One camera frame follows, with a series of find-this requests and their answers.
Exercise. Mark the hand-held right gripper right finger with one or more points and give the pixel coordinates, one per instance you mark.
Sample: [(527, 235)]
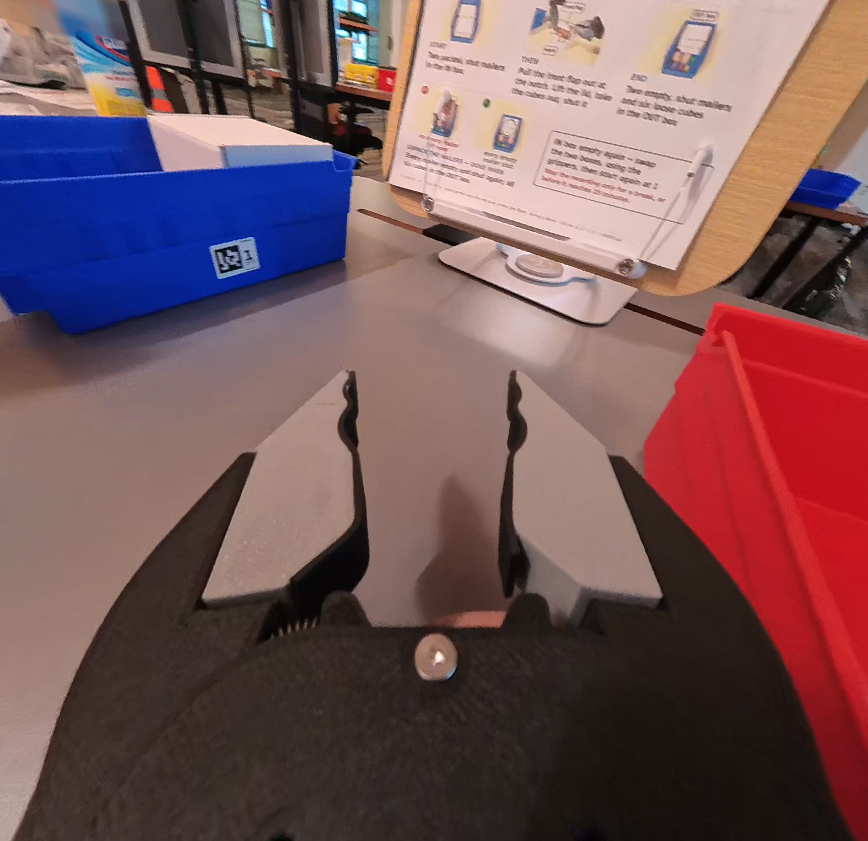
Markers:
[(576, 515)]

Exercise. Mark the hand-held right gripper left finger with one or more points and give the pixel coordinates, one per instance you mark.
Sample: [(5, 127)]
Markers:
[(291, 515)]

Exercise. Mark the red plastic bin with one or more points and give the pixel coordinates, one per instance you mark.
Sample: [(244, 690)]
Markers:
[(746, 482)]

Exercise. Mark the blue plastic bin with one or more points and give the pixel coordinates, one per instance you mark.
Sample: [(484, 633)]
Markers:
[(135, 210)]

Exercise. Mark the white cardboard box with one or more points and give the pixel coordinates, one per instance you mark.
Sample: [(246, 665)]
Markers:
[(224, 132)]

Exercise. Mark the small blue tray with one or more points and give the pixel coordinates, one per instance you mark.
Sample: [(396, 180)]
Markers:
[(824, 189)]

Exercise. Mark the instruction sheet on stand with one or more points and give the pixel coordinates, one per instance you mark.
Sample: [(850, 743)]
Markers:
[(780, 143)]

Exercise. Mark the red parts bin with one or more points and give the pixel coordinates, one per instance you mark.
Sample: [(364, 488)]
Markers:
[(386, 80)]

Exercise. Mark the yellow parts bin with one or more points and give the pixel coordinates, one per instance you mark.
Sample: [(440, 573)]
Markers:
[(361, 75)]

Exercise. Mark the wipes canister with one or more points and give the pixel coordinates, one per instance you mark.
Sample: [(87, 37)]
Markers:
[(112, 75)]

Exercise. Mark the black metal stand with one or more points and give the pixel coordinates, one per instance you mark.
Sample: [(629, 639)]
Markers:
[(193, 41)]

